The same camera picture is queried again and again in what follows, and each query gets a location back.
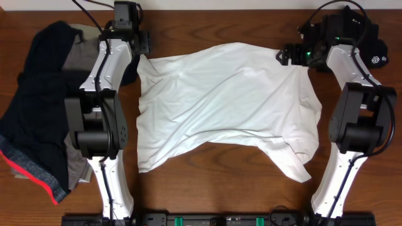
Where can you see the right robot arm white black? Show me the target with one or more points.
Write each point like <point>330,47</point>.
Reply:
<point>362,124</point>

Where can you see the black folded garment with logo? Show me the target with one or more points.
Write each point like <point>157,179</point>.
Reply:
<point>374,52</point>

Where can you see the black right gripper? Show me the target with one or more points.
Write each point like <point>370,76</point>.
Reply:
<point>295,48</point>

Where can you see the white t-shirt with green logo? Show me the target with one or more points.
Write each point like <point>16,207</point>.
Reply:
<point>233,93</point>

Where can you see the grey folded garment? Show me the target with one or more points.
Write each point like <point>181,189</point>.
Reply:
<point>82,56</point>

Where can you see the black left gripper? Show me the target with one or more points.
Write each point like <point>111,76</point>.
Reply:
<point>146,40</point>

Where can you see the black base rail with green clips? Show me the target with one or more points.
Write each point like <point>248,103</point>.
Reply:
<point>280,218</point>

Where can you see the black garment with red trim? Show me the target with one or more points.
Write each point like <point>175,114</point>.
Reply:
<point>35,124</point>

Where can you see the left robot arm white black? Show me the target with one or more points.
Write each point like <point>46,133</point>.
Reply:
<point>97,125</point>

